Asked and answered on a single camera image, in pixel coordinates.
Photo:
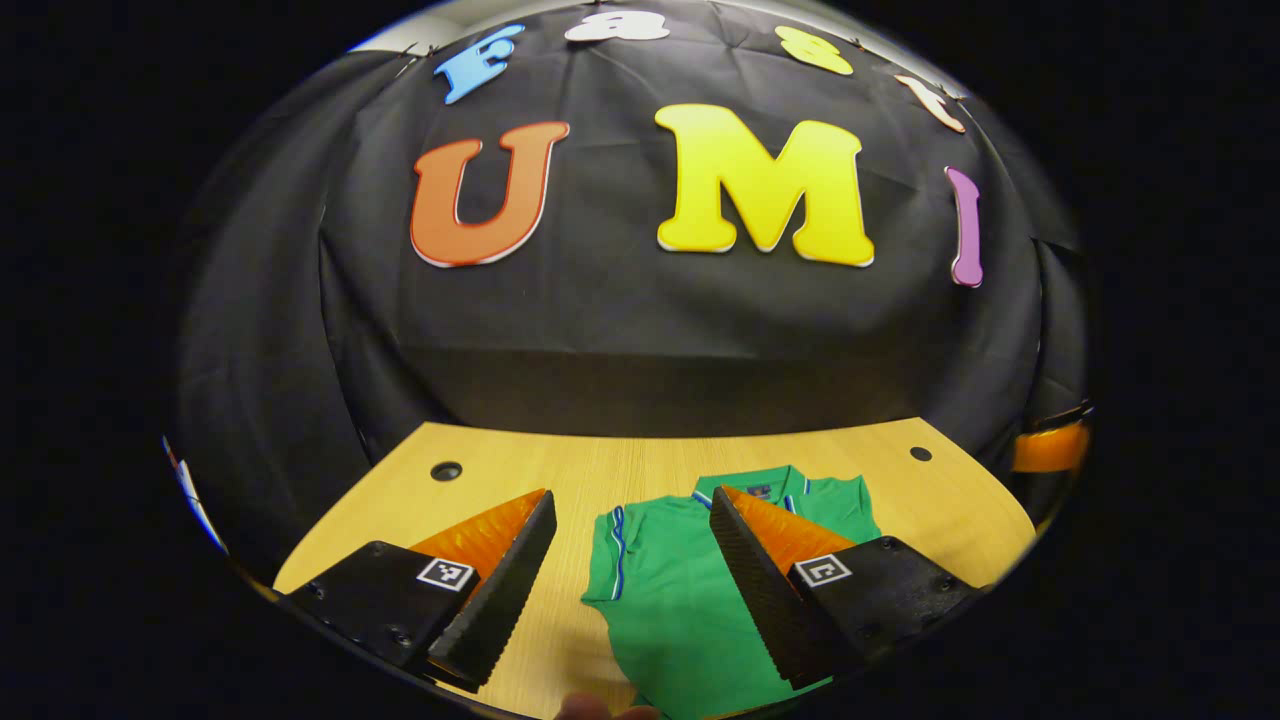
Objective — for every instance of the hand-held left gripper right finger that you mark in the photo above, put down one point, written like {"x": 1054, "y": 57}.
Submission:
{"x": 760, "y": 595}

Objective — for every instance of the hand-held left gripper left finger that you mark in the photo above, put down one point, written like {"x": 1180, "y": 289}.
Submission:
{"x": 505, "y": 595}

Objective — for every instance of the green T-shirt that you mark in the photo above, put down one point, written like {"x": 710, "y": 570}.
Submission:
{"x": 670, "y": 600}

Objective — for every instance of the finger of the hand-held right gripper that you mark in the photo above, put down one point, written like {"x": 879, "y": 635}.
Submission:
{"x": 1050, "y": 448}

